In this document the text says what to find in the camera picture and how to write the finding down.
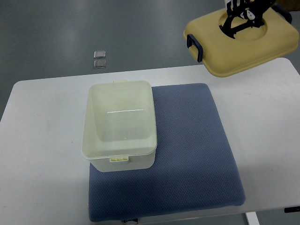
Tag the cardboard box corner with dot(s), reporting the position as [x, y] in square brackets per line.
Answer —
[289, 5]

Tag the white table leg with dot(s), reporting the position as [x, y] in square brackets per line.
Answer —
[252, 218]

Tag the black table bracket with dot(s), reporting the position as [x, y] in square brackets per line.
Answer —
[292, 209]

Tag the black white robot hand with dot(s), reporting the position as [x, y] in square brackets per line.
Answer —
[250, 10]

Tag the white storage box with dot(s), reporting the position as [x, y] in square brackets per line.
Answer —
[120, 132]

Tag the lower metal floor plate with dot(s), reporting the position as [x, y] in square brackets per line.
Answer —
[99, 64]

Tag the metal floor plate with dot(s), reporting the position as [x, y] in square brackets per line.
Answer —
[99, 64]
[99, 54]

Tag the upper metal floor plate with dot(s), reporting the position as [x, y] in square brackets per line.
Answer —
[99, 54]

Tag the yellow box lid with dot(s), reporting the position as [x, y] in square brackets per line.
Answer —
[224, 56]

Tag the blue cushion mat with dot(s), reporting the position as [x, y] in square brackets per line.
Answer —
[194, 166]

